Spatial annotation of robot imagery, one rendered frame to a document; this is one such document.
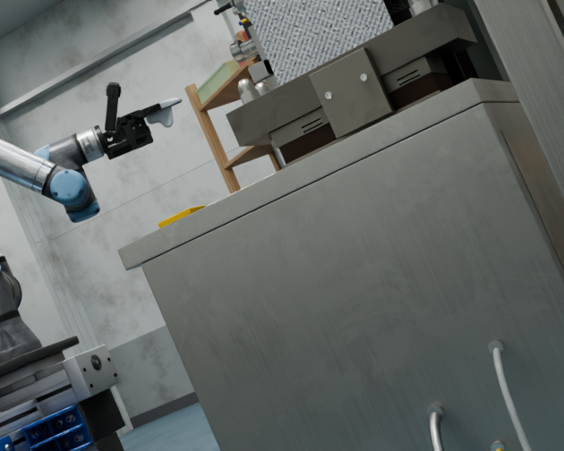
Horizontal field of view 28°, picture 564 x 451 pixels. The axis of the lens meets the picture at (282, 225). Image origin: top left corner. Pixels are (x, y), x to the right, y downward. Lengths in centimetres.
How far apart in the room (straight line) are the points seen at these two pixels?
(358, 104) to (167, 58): 1029
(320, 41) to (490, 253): 55
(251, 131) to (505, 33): 77
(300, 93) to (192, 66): 1010
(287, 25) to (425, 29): 36
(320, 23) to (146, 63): 1015
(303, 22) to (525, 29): 92
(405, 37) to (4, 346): 114
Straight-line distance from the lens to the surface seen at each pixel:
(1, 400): 247
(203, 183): 1187
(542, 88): 115
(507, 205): 168
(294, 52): 203
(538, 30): 115
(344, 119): 177
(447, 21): 176
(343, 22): 201
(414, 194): 171
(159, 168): 1208
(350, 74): 177
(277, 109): 183
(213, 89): 917
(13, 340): 246
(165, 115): 263
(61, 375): 237
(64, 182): 247
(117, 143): 265
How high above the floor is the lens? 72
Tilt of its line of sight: 3 degrees up
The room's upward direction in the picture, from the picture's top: 24 degrees counter-clockwise
